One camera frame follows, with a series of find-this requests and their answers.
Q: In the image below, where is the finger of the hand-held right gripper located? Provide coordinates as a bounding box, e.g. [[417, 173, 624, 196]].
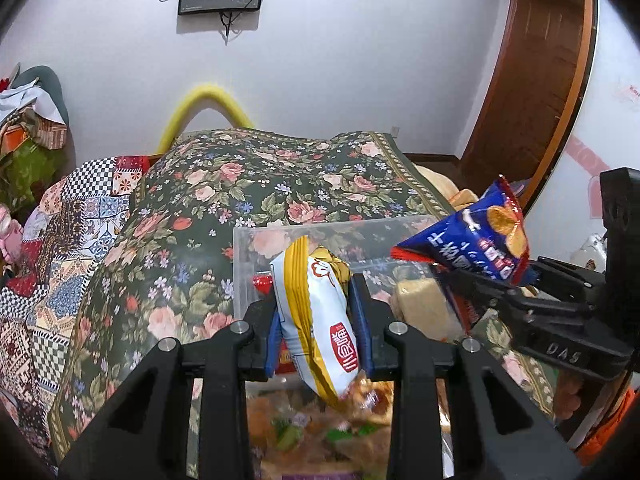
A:
[[436, 266, 597, 335], [531, 255, 610, 307]]

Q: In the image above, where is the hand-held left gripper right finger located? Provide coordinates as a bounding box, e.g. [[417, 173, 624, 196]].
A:
[[348, 274, 583, 480]]

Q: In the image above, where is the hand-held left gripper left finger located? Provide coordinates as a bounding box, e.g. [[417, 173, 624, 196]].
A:
[[57, 296, 281, 480]]

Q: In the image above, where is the white and yellow snack packet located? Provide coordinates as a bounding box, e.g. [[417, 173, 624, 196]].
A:
[[269, 236, 396, 413]]

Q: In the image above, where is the blue cracker snack packet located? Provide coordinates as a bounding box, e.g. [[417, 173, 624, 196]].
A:
[[391, 176, 542, 288]]

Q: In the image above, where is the clear plastic storage box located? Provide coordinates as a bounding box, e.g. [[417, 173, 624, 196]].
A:
[[232, 214, 476, 480]]

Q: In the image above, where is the person's right hand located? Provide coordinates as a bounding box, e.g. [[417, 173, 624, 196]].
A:
[[553, 371, 582, 424]]

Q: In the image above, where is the beige rice cracker packet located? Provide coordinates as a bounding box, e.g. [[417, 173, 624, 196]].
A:
[[390, 277, 467, 343]]

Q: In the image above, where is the beige fleece blanket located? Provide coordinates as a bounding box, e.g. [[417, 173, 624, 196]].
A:
[[414, 164, 482, 212]]

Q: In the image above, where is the dark floral blanket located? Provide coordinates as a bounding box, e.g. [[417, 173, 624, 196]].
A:
[[50, 129, 560, 461]]

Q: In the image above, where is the white panel with pink stickers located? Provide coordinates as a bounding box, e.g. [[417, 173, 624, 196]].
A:
[[522, 0, 640, 266]]

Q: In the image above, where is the brown wooden door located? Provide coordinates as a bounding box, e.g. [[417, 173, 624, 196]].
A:
[[459, 0, 599, 213]]

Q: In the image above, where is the patchwork quilt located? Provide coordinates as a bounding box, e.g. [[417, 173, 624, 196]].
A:
[[0, 154, 151, 467]]

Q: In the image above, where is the yellow foam tube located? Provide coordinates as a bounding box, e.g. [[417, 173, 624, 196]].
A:
[[157, 82, 257, 154]]

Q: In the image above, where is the pink plush toy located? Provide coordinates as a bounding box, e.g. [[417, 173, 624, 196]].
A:
[[0, 206, 24, 264]]

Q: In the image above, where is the pile of clothes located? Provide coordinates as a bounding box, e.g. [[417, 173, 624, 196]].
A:
[[0, 76, 69, 211]]

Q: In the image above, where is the grey chair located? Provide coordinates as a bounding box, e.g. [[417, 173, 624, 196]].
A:
[[10, 64, 72, 128]]

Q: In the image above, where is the black monitor cable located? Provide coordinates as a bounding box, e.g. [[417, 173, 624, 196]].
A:
[[219, 9, 247, 45]]

